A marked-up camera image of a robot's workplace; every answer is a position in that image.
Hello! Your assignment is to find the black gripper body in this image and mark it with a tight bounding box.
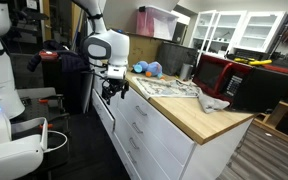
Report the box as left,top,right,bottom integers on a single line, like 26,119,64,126
104,78,127,95

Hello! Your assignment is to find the white drawer cabinet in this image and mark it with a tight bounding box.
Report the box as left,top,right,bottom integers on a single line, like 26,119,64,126
90,71,257,180

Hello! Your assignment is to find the blue plush toy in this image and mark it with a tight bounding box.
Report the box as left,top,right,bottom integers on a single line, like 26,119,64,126
132,60,167,80

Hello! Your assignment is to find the black storage cabinet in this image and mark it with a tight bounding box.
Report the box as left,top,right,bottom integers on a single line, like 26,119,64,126
41,59,93,114

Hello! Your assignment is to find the white patterned cloth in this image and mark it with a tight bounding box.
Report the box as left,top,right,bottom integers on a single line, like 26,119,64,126
131,76,203,100

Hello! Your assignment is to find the brown cardboard panel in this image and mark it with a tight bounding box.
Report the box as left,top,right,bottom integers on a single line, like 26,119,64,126
127,32,165,68

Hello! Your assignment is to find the dark jacket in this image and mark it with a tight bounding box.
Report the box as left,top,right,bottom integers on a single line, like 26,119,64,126
27,39,92,73

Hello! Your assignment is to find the dark grey fabric bin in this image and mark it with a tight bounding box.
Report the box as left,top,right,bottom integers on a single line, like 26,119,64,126
156,41,198,77

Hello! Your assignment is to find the silver metal cup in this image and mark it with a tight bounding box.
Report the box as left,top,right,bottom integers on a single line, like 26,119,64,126
179,63,194,82

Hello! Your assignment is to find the pink plastic storage bin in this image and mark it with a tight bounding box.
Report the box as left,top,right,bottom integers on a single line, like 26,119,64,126
136,5,179,41

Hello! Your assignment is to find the grey metal work table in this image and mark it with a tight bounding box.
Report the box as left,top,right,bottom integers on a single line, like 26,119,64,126
15,87,70,134

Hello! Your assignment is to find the grey crumpled rag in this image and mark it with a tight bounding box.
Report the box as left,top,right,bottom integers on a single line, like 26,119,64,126
197,92,231,114

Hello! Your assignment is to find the yellow black tool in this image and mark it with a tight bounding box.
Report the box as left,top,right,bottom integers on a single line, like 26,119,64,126
233,57,273,67

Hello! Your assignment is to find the red black microwave oven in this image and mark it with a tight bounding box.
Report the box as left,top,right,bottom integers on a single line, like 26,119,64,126
192,54,288,114

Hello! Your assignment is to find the white glass door cabinet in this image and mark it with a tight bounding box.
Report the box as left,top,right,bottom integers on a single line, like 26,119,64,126
188,9,288,58

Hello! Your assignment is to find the wooden shelf unit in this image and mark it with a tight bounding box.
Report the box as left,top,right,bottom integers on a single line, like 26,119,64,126
252,84,288,149

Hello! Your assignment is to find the orange handled clamp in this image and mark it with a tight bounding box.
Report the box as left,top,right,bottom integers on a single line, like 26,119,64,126
38,123,55,130
38,95,64,104

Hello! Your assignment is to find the white cable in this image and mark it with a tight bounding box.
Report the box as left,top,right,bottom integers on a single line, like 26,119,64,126
43,130,69,154

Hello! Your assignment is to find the white wall plate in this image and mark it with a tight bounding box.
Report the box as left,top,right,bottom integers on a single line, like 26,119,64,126
26,0,38,10

